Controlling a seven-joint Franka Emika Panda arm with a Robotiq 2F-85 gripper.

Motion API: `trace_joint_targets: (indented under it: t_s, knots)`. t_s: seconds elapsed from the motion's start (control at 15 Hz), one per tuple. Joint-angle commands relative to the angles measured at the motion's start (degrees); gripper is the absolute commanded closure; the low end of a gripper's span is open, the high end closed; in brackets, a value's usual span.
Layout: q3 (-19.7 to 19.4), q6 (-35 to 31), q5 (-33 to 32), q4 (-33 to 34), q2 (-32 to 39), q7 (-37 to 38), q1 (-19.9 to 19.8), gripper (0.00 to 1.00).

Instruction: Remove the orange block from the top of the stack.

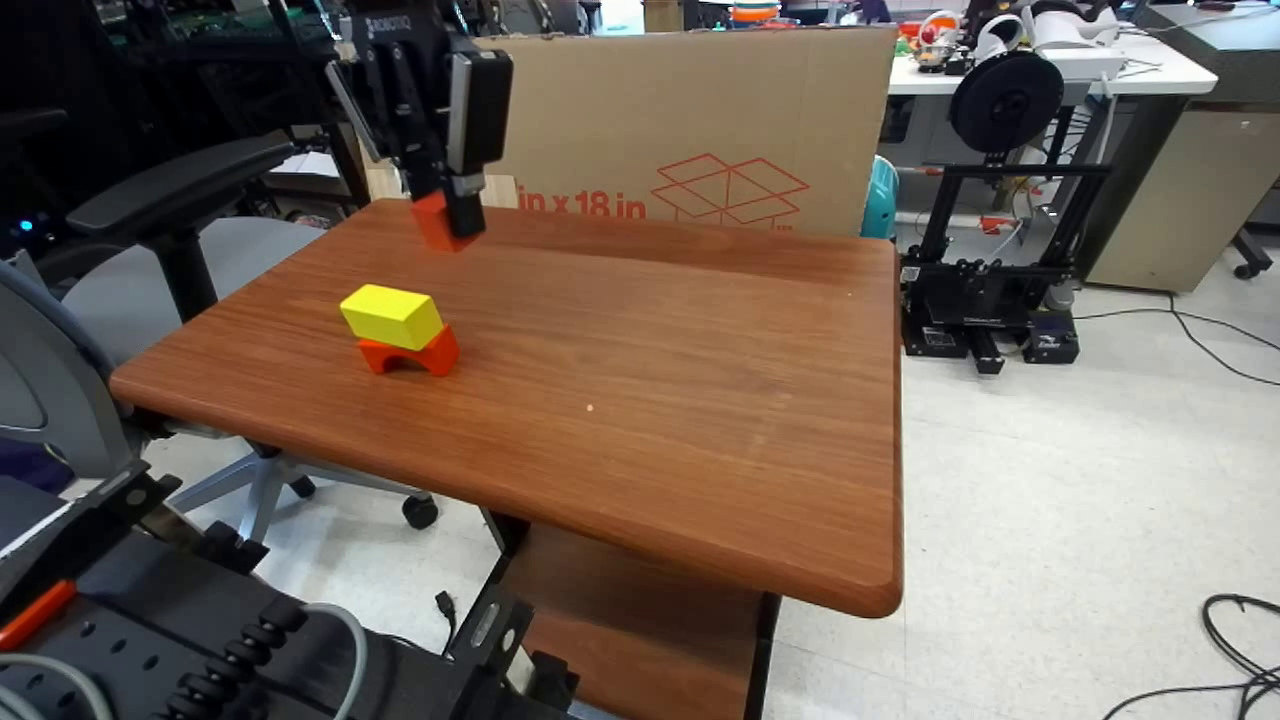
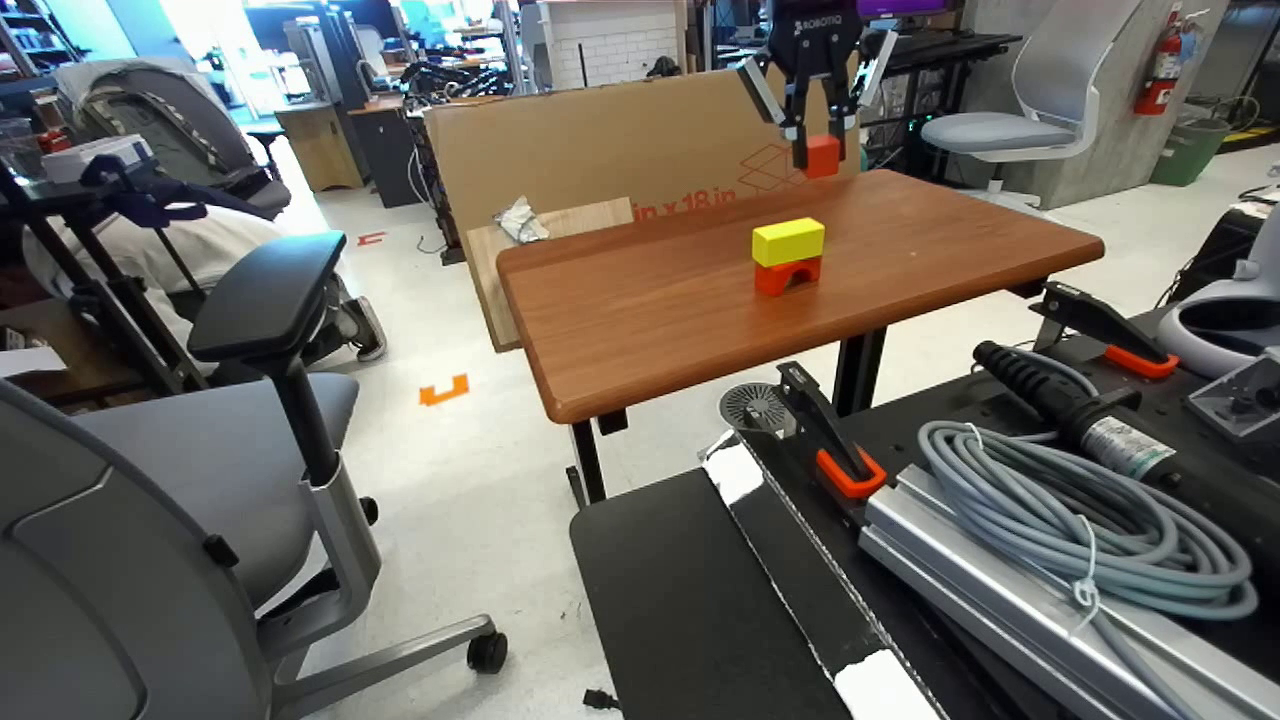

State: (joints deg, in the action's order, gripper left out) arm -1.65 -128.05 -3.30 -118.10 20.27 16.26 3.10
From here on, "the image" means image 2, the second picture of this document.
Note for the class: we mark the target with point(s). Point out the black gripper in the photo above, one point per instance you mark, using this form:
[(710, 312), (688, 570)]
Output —
[(810, 34)]

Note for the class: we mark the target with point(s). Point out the orange cube block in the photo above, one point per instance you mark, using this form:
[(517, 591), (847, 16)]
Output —
[(825, 159)]

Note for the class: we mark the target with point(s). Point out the yellow rectangular block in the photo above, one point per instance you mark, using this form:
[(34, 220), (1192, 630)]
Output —
[(784, 243)]

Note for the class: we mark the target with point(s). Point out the orange arch block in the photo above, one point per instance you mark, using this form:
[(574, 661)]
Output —
[(770, 278)]

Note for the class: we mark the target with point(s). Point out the large flat cardboard box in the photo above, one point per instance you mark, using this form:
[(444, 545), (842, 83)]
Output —
[(601, 142)]

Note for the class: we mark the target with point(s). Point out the white office chair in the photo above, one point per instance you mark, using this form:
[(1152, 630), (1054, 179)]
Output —
[(1067, 62)]

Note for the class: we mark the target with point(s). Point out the small cardboard box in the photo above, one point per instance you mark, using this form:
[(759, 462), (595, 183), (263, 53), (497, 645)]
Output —
[(587, 218)]

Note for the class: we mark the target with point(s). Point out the crumpled white paper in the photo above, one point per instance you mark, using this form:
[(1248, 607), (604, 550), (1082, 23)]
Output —
[(522, 220)]

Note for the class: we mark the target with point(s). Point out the red fire extinguisher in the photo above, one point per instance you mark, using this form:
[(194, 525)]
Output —
[(1163, 65)]

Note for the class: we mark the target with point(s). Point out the green bin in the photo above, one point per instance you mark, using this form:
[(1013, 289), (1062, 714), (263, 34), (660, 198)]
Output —
[(1190, 154)]

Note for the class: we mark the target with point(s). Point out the white round machine housing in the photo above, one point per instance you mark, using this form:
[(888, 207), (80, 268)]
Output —
[(1227, 312)]

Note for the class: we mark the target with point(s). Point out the aluminium extrusion bar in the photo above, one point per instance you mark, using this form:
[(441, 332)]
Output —
[(984, 587)]

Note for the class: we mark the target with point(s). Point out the black robot platform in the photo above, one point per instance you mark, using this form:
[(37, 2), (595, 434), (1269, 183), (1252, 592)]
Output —
[(693, 603)]

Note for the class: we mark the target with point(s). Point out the small grey box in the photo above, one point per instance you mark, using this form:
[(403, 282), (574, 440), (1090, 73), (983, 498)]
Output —
[(1243, 396)]

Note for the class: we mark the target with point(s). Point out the orange bracket piece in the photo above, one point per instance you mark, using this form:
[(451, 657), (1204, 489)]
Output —
[(441, 394)]

